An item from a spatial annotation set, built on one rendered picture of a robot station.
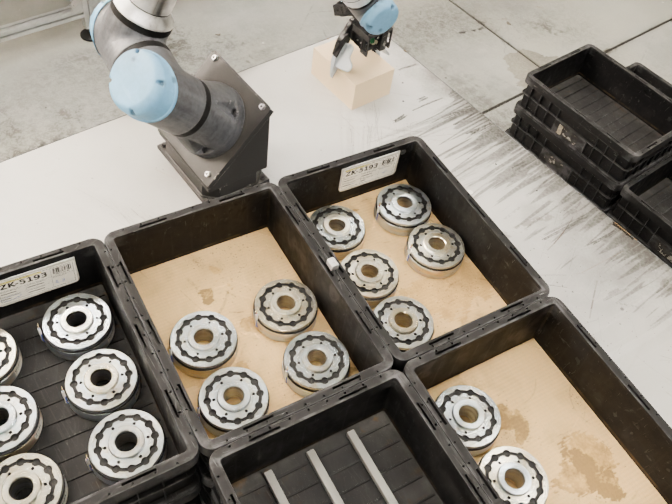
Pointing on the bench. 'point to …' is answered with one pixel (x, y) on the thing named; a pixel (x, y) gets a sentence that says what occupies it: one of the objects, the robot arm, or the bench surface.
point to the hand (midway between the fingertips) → (352, 66)
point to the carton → (377, 68)
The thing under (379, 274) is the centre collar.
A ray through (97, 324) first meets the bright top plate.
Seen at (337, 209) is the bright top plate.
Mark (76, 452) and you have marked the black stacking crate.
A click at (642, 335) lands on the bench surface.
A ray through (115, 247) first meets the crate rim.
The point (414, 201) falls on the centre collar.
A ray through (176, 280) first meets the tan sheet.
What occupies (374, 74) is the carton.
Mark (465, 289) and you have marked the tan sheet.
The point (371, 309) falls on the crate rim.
